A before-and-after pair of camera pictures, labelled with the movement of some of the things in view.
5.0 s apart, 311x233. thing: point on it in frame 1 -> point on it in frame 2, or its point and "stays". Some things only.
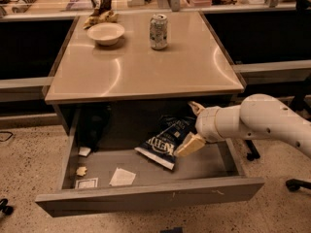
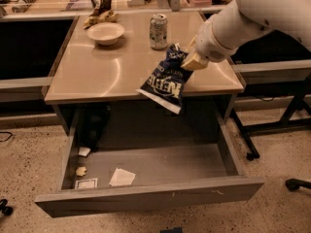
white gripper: [204, 123] -> [208, 45]
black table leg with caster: [254, 154] stays
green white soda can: [158, 31] stays
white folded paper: [122, 177] stays
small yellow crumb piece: [81, 171] stays
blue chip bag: [162, 144] -> [167, 80]
